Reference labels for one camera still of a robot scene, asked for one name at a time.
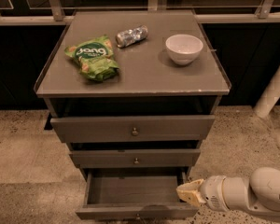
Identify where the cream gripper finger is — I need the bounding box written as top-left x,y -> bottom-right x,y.
176,179 -> 206,207

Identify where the grey bottom drawer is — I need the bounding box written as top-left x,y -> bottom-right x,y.
77,167 -> 198,220

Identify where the grey drawer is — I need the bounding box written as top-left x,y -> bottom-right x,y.
77,167 -> 198,220
51,115 -> 215,143
70,149 -> 200,169

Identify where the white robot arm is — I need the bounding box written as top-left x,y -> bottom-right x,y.
176,167 -> 280,223

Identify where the grey middle drawer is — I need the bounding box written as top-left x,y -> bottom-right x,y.
70,149 -> 200,169

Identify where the grey top drawer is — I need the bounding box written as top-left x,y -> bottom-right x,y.
51,115 -> 215,143

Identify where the grey drawer cabinet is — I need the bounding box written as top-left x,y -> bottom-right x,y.
34,10 -> 232,179

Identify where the white diagonal pole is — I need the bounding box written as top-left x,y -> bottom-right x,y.
254,65 -> 280,118

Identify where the white bowl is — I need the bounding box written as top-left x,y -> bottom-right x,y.
165,35 -> 203,65

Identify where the green snack bag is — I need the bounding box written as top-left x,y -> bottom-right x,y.
64,35 -> 119,82

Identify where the silver crushed can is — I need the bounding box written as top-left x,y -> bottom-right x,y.
116,25 -> 148,49

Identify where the metal railing frame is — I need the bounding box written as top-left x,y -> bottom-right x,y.
0,0 -> 280,26

